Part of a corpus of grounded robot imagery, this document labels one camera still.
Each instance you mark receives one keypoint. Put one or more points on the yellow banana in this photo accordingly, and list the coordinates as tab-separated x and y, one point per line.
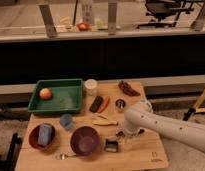
103	120

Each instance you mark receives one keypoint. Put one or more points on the black stand on floor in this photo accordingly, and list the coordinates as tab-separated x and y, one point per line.
188	114

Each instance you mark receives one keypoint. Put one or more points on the orange apple in tray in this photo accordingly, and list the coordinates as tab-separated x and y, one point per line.
45	94

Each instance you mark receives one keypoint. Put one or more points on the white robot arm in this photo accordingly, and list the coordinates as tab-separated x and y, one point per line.
141	114

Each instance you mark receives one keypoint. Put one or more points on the black office chair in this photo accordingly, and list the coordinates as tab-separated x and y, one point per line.
165	12

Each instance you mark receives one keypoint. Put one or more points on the metal spoon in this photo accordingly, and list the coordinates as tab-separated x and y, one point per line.
63	156

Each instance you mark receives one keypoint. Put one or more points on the red fruit on shelf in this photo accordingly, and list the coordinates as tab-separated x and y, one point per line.
83	26

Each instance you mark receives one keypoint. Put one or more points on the blue sponge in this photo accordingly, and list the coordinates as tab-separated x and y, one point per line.
44	135

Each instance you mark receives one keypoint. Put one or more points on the black chair frame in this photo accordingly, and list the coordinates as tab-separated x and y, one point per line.
5	165

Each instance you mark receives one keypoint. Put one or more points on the green plastic tray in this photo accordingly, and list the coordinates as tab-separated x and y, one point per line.
67	97

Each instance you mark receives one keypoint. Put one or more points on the orange carrot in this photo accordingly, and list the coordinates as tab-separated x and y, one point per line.
104	104

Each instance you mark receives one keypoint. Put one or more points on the white plastic cup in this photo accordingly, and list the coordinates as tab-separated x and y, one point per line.
90	86

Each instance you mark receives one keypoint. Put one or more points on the blue plastic cup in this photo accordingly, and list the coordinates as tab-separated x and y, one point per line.
66	121

